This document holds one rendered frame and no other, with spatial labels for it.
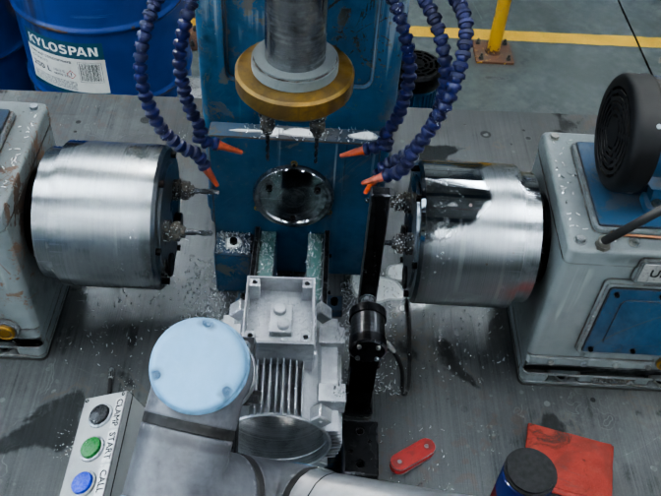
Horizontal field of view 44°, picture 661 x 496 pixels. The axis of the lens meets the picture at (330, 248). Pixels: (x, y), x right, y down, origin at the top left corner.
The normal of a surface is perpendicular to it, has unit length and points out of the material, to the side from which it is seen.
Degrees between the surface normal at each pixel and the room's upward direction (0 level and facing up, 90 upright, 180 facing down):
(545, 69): 0
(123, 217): 47
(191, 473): 42
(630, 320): 90
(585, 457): 1
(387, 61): 90
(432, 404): 0
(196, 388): 25
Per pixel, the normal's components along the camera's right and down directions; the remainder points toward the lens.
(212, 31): -0.03, 0.73
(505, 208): 0.04, -0.32
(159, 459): -0.24, -0.27
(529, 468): 0.05, -0.68
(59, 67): -0.33, 0.68
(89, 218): 0.02, 0.07
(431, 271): -0.01, 0.50
